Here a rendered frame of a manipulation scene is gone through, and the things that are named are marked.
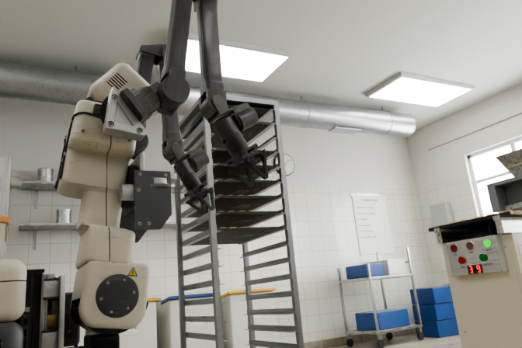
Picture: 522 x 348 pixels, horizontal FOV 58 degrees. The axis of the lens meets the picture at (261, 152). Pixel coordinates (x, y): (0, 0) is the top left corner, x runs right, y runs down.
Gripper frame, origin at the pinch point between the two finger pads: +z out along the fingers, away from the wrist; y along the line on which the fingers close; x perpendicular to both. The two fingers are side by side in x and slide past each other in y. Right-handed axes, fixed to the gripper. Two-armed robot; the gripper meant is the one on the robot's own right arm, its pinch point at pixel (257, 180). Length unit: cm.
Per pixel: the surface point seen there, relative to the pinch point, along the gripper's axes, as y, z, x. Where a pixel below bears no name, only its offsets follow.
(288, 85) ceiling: 317, -71, -276
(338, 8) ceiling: 168, -88, -249
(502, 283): 13, 83, -76
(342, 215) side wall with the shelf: 434, 110, -329
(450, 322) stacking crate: 361, 288, -334
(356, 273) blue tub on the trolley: 378, 166, -262
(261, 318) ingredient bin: 361, 130, -119
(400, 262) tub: 368, 190, -321
